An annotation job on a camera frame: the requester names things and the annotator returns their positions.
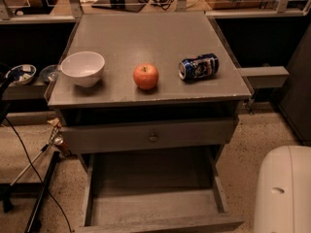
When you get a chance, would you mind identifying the small dark glass bowl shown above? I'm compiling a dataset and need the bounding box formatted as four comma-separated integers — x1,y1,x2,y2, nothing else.
39,64,60,83

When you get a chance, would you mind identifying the black metal stand base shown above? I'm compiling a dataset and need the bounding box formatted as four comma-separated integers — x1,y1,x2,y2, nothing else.
0,151,60,233

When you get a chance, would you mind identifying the open grey middle drawer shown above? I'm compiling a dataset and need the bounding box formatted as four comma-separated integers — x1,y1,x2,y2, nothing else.
78,147,243,233

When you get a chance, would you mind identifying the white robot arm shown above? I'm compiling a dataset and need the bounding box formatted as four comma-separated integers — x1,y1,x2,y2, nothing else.
254,146,311,233

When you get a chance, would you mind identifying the red apple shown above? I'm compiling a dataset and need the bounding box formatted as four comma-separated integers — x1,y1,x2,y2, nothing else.
133,63,158,90

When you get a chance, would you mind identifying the silver rod tool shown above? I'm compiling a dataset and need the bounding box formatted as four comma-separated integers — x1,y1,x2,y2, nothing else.
10,126,60,186

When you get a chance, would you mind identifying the black monitor stand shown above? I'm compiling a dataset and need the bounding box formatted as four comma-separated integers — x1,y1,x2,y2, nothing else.
91,0,147,13

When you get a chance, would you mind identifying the grey wooden drawer cabinet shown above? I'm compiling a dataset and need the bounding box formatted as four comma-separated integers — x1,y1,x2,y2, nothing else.
44,11,253,233

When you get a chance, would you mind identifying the black floor cable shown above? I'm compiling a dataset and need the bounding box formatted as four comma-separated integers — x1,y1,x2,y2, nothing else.
0,112,76,233

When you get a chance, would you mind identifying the cardboard box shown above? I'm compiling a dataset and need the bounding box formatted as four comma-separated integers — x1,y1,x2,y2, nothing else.
205,0,261,10

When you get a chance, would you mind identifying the small bowl with items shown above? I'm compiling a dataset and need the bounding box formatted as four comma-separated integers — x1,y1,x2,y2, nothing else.
6,64,37,85

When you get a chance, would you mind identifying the closed grey top drawer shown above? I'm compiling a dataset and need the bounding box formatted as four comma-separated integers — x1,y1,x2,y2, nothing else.
62,117,235,154

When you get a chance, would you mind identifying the blue soda can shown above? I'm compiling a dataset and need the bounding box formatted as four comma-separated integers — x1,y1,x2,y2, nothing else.
179,53,220,81

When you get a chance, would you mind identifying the white ceramic bowl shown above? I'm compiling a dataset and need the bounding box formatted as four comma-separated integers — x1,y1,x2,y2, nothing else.
60,51,105,87

